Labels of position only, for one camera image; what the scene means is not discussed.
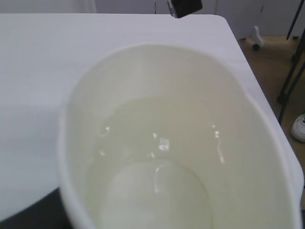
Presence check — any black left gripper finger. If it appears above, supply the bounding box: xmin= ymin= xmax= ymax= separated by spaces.
xmin=0 ymin=188 xmax=69 ymax=229

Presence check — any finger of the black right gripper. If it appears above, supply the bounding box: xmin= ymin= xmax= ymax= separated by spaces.
xmin=167 ymin=0 xmax=203 ymax=18

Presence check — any white paper cup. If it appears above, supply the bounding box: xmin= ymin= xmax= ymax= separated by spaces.
xmin=58 ymin=43 xmax=303 ymax=229

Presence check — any white caster leg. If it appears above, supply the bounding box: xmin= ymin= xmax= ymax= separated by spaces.
xmin=242 ymin=26 xmax=264 ymax=51

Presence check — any black tripod stand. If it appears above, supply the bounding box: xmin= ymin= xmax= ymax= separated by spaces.
xmin=277 ymin=0 xmax=305 ymax=126

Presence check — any white sneaker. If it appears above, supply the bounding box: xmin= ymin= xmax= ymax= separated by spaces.
xmin=291 ymin=114 xmax=305 ymax=143

